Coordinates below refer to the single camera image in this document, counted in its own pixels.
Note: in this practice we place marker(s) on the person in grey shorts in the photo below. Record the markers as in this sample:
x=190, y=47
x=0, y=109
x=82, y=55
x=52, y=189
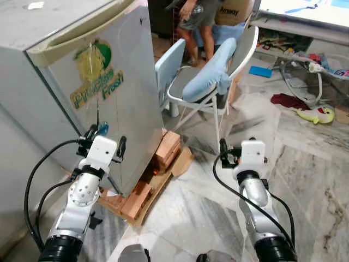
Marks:
x=204, y=13

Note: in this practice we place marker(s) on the white printed board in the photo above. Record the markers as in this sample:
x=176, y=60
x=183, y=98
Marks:
x=305, y=13

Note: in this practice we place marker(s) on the light blue cushion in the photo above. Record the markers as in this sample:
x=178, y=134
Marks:
x=210, y=71

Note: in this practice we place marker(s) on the yellow green plush toy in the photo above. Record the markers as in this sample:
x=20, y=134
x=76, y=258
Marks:
x=319, y=114

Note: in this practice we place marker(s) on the brown cardboard sheet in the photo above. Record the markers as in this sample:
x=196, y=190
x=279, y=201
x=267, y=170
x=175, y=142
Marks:
x=182, y=161

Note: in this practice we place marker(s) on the red brick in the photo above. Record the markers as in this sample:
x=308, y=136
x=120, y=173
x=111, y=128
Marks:
x=136, y=199

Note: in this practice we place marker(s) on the light blue plastic chair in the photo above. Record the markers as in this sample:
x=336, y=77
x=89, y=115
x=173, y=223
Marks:
x=169, y=60

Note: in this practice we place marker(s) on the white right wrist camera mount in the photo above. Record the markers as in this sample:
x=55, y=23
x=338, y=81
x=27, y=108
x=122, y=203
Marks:
x=252, y=155

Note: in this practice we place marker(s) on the blue flat pad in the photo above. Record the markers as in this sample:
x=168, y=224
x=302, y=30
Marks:
x=260, y=71

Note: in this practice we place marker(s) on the stacked red bricks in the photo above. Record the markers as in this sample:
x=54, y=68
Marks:
x=166, y=147

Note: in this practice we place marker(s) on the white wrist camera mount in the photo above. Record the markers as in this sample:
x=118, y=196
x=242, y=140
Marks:
x=252, y=155
x=101, y=153

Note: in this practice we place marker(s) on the small black object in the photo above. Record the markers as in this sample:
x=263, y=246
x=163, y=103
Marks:
x=95, y=221

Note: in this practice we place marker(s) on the green yellow produce fresh sticker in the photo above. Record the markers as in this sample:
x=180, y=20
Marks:
x=92, y=65

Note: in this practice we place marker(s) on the baby rocker with metal frame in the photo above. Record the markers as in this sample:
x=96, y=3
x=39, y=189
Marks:
x=313, y=67

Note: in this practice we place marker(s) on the small blue translucent piece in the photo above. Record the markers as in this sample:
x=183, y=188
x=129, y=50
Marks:
x=103, y=130

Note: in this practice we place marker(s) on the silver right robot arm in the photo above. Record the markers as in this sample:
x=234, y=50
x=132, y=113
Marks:
x=256, y=194

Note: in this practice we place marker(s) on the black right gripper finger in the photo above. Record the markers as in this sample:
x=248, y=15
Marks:
x=224, y=146

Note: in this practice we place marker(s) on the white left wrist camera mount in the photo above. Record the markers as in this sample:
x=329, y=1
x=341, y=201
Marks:
x=101, y=153

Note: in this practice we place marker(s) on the white folding chair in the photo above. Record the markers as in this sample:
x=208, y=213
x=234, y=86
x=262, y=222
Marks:
x=248, y=46

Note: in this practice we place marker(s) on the small white paper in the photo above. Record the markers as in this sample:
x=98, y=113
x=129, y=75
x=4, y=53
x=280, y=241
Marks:
x=36, y=5

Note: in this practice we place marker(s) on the grey left robot foot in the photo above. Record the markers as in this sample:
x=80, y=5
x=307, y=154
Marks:
x=133, y=254

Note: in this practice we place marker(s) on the grey right robot foot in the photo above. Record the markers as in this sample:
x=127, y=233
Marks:
x=218, y=256

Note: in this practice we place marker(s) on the silver fridge door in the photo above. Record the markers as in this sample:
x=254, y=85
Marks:
x=131, y=82

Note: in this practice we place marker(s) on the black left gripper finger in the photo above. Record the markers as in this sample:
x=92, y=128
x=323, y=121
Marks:
x=91, y=132
x=121, y=147

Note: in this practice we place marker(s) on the grey robot foot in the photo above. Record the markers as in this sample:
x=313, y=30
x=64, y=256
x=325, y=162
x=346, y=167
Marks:
x=133, y=254
x=218, y=256

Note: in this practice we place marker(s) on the brown Amway cardboard box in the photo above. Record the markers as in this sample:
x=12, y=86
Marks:
x=234, y=13

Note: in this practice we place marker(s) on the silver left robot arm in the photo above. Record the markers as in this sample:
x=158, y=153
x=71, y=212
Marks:
x=82, y=194

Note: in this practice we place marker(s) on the maroon cloth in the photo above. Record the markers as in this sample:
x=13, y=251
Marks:
x=286, y=101

